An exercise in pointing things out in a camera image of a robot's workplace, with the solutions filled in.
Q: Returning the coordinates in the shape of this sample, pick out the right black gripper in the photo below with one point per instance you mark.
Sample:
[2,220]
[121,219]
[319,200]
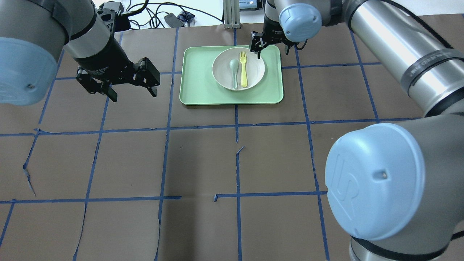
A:
[272,28]

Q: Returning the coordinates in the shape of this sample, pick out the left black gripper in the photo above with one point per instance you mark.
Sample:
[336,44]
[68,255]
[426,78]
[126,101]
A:
[106,55]

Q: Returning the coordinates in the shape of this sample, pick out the yellow plastic fork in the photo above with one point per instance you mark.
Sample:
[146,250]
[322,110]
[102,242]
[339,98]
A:
[243,62]

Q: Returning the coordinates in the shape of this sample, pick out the white round plate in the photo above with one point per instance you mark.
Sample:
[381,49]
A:
[222,74]

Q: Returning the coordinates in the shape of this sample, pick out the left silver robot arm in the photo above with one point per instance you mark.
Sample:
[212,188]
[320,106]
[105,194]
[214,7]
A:
[35,32]

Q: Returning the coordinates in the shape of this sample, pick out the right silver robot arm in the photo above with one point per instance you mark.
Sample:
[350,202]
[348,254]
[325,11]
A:
[335,86]

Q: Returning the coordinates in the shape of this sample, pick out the grey-green plastic spoon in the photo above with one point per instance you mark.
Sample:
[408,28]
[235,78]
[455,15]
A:
[234,66]

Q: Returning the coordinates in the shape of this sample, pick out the light green tray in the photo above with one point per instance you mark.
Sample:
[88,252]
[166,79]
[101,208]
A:
[198,86]

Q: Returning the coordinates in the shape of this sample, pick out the black power adapter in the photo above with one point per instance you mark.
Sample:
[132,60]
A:
[173,22]

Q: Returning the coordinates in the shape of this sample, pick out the aluminium frame post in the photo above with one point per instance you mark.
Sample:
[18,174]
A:
[231,14]

